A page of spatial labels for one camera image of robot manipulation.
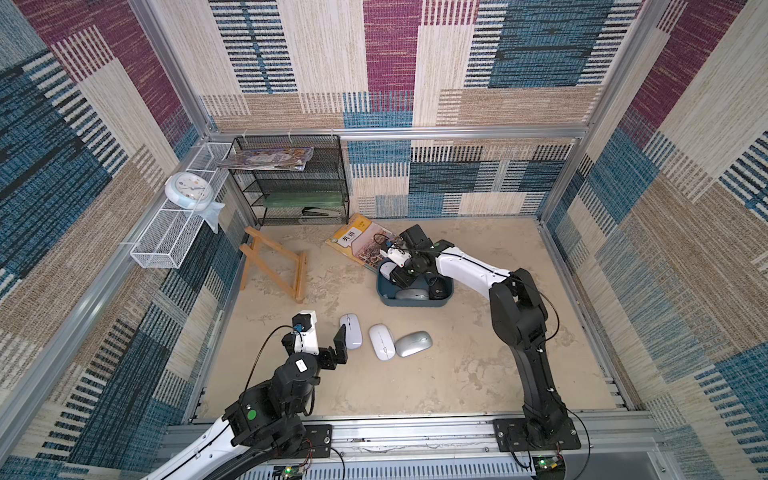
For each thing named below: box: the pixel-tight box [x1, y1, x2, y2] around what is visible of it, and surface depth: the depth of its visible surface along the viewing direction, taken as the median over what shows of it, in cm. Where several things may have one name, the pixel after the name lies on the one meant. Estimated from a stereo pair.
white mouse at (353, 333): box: [340, 313, 363, 350], surface depth 93 cm
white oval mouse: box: [368, 323, 396, 361], surface depth 89 cm
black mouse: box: [429, 277, 453, 300], surface depth 99 cm
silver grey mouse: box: [395, 330, 433, 358], surface depth 93 cm
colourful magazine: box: [217, 147, 313, 171], surface depth 83 cm
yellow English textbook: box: [325, 213, 396, 273], surface depth 117 cm
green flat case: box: [263, 191, 344, 208], surface depth 113 cm
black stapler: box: [302, 207, 342, 217], surface depth 110 cm
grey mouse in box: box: [396, 289, 429, 300], surface depth 100 cm
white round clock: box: [164, 172, 215, 211], surface depth 76 cm
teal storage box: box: [376, 261, 454, 308], surface depth 100 cm
